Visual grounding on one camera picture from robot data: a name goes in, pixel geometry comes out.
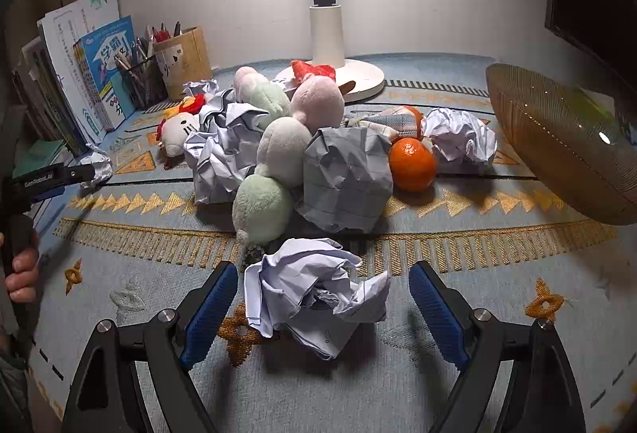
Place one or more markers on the light blue card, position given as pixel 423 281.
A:
pixel 122 92

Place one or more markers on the grid-lined paper ball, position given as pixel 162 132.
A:
pixel 348 179

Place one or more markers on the row of upright books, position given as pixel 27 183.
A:
pixel 64 64

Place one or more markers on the blue patterned table mat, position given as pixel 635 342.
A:
pixel 298 393

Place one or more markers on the teal notebook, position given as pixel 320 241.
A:
pixel 42 155

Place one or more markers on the bunch of pens and pencils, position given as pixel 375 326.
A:
pixel 137 47

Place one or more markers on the black mesh pen holder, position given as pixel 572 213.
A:
pixel 147 84

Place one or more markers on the grey pen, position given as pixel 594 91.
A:
pixel 176 28

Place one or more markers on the tricolour dango plush toy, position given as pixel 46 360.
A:
pixel 283 151
pixel 268 102

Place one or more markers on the plaid fabric bow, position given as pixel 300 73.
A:
pixel 388 122

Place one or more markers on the cardboard pen holder box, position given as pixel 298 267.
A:
pixel 186 64

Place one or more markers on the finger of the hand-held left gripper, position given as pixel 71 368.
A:
pixel 79 173
pixel 50 195

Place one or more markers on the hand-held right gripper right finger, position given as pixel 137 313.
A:
pixel 438 313

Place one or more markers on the white paper ball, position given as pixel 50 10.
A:
pixel 97 169
pixel 214 169
pixel 201 87
pixel 460 136
pixel 234 114
pixel 308 293

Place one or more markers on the white desk lamp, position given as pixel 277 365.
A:
pixel 326 34

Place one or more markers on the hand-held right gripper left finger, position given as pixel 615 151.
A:
pixel 209 313

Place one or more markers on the woven wicker basket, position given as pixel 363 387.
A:
pixel 547 139

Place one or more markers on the person's left hand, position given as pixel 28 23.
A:
pixel 22 276

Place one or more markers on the red printed pouch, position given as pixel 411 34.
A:
pixel 313 70

